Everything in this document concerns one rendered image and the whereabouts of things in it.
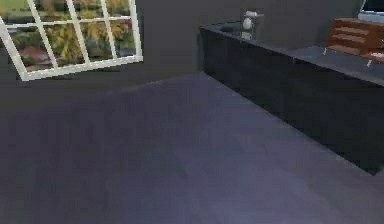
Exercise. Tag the silver sink faucet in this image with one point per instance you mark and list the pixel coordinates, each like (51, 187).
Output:
(248, 22)

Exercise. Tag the dark sink basin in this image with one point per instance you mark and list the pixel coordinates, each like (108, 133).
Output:
(230, 29)

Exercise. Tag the black kitchen counter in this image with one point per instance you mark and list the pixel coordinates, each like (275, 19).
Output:
(283, 83)

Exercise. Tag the white framed window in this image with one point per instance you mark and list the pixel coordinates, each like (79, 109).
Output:
(371, 15)
(71, 68)

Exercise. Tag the brown wooden dish rack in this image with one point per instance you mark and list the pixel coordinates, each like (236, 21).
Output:
(353, 36)

